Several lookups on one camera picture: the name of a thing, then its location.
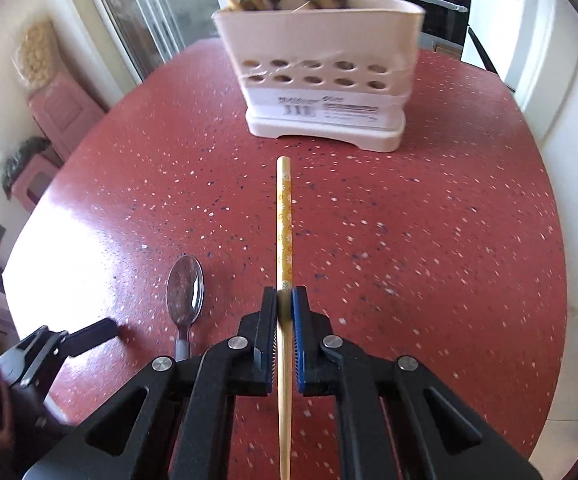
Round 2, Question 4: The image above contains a sliding glass door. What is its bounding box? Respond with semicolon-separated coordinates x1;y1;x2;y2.
76;0;220;86

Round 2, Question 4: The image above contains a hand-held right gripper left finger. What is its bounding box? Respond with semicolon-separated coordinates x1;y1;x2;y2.
24;286;280;480

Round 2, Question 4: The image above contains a black oven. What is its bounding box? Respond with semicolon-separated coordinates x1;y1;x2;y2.
391;0;472;47

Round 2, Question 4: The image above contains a yellow floral chopstick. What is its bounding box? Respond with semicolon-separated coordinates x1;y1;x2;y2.
275;156;294;480

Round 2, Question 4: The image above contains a white utensil holder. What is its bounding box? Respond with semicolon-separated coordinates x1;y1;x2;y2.
212;0;426;153

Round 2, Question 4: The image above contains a white door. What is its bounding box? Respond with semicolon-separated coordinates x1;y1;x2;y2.
463;0;557;92

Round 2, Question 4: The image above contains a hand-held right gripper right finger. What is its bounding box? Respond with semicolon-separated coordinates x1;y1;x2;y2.
291;286;540;480

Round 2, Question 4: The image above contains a bag of beige balls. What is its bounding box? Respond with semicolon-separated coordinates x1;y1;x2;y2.
16;19;66;92

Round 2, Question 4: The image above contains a metal spoon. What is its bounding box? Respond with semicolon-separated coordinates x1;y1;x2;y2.
166;255;206;361

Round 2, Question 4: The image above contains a dark green bag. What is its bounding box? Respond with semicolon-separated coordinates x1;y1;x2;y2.
0;136;52;197

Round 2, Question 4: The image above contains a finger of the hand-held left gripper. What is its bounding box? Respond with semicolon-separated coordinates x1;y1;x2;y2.
66;317;118;357

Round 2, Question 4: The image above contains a pink plastic stool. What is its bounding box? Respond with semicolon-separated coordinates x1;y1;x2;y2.
11;155;63;209
28;72;108;162

